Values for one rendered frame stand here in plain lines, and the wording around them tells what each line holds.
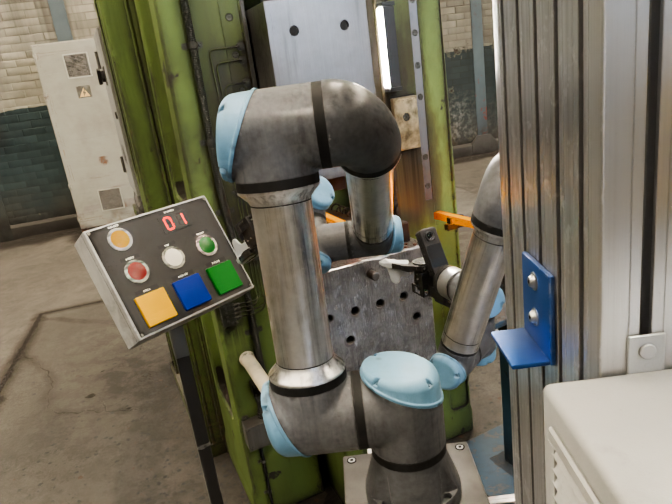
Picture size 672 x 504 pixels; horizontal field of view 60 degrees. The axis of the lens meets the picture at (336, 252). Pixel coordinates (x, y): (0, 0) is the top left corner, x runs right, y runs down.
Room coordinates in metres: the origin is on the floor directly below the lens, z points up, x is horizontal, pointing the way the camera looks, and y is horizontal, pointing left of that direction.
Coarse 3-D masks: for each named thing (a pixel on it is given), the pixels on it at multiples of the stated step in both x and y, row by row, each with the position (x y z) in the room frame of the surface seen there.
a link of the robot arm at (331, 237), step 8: (320, 216) 1.11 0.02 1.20; (320, 224) 1.09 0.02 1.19; (328, 224) 1.09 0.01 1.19; (336, 224) 1.09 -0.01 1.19; (320, 232) 1.07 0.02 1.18; (328, 232) 1.07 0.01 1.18; (336, 232) 1.07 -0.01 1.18; (344, 232) 1.07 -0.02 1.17; (320, 240) 1.06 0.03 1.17; (328, 240) 1.06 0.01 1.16; (336, 240) 1.06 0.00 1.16; (344, 240) 1.06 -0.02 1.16; (320, 248) 1.06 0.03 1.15; (328, 248) 1.06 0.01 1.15; (336, 248) 1.06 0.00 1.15; (344, 248) 1.06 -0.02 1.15; (320, 256) 1.05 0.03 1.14; (328, 256) 1.06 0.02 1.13; (336, 256) 1.06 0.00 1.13; (344, 256) 1.06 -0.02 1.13; (328, 264) 1.05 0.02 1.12
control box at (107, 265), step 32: (128, 224) 1.35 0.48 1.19; (160, 224) 1.39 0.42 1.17; (192, 224) 1.44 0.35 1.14; (96, 256) 1.26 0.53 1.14; (128, 256) 1.30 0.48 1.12; (160, 256) 1.34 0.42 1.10; (192, 256) 1.38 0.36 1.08; (224, 256) 1.43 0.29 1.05; (128, 288) 1.24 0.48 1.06; (128, 320) 1.20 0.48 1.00
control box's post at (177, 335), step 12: (180, 336) 1.40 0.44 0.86; (180, 348) 1.40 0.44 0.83; (180, 360) 1.40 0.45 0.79; (180, 372) 1.39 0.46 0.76; (192, 372) 1.40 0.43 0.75; (192, 384) 1.40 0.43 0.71; (192, 396) 1.40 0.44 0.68; (192, 408) 1.40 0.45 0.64; (192, 420) 1.39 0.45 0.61; (204, 420) 1.41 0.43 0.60; (204, 432) 1.40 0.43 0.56; (204, 456) 1.40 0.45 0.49; (204, 468) 1.39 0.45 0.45; (216, 480) 1.40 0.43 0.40; (216, 492) 1.40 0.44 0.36
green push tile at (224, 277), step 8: (224, 264) 1.41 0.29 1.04; (232, 264) 1.42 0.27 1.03; (208, 272) 1.37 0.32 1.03; (216, 272) 1.38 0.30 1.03; (224, 272) 1.40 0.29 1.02; (232, 272) 1.41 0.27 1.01; (216, 280) 1.37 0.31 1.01; (224, 280) 1.38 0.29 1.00; (232, 280) 1.39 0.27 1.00; (240, 280) 1.41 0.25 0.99; (216, 288) 1.36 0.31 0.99; (224, 288) 1.37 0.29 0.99; (232, 288) 1.38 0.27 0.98
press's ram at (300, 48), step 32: (288, 0) 1.66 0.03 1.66; (320, 0) 1.70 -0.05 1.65; (352, 0) 1.73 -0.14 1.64; (256, 32) 1.73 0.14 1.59; (288, 32) 1.66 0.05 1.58; (320, 32) 1.69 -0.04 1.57; (352, 32) 1.73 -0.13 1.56; (256, 64) 1.78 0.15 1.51; (288, 64) 1.65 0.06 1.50; (320, 64) 1.69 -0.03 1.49; (352, 64) 1.72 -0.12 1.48
